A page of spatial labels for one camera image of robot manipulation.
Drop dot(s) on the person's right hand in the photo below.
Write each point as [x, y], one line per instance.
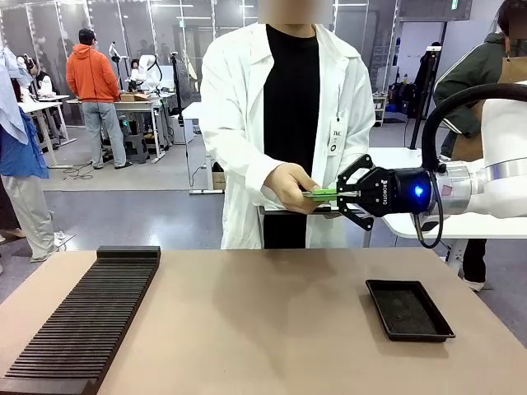
[288, 185]

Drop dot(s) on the black shallow tray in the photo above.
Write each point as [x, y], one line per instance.
[407, 312]

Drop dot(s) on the person's right forearm white sleeve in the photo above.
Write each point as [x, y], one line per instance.
[243, 160]

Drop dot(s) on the black step stool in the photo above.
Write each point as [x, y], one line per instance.
[136, 148]

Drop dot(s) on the black tripod stand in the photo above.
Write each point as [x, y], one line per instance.
[177, 86]

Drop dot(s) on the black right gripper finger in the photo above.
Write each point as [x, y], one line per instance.
[350, 175]
[354, 210]

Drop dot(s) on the white desk with thin legs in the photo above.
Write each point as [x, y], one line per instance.
[41, 103]

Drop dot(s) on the black stand with white top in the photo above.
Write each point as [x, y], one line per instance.
[428, 82]

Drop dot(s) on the flat cardboard box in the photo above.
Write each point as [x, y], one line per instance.
[133, 97]

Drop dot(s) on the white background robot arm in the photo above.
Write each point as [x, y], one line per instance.
[146, 68]

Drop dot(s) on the white desk with cardboard box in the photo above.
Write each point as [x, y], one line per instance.
[140, 103]

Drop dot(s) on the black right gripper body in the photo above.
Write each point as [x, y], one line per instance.
[395, 191]

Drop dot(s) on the person in orange hoodie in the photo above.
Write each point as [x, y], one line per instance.
[90, 74]

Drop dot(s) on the white paper name tag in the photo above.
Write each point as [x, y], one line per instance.
[336, 138]

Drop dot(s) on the black slotted PCB rack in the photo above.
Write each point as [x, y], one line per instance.
[82, 321]

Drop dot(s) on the person in blue shirt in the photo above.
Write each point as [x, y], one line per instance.
[16, 148]

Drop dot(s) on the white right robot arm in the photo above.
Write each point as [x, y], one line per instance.
[502, 177]

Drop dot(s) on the person in green jacket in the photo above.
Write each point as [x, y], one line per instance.
[469, 74]

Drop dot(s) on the person in white lab coat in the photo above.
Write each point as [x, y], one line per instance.
[239, 103]

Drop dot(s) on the white rounded table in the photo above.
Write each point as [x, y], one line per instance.
[473, 228]

